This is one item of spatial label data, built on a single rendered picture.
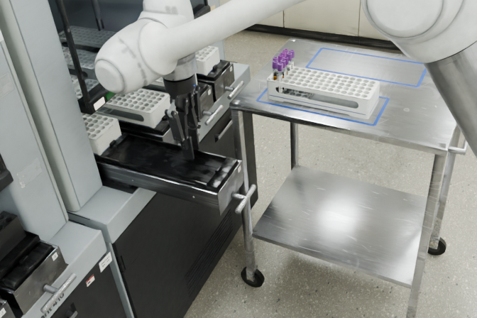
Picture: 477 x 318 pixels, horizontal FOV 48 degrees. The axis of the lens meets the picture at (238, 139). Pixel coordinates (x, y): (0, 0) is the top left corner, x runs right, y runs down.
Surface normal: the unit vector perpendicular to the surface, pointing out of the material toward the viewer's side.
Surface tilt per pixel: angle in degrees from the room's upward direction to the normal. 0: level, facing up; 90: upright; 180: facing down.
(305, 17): 90
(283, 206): 0
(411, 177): 0
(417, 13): 82
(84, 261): 90
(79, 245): 0
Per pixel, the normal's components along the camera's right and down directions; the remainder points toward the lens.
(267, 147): -0.07, -0.81
